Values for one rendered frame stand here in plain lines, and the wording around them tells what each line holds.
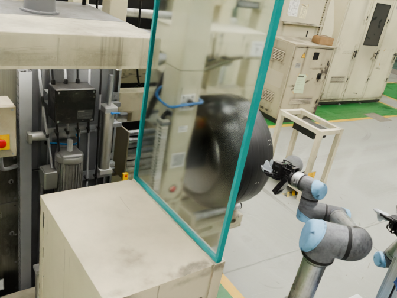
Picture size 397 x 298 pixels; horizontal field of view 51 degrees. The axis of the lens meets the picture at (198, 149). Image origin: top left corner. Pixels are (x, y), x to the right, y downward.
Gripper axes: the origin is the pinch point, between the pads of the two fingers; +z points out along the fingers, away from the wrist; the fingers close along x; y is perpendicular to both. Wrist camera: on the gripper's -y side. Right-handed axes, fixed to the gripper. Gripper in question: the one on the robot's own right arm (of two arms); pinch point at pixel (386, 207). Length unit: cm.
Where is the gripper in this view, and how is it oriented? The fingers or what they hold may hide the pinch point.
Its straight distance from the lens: 248.2
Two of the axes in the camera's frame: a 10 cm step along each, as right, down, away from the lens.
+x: 9.9, -0.2, 1.2
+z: -1.2, -4.3, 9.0
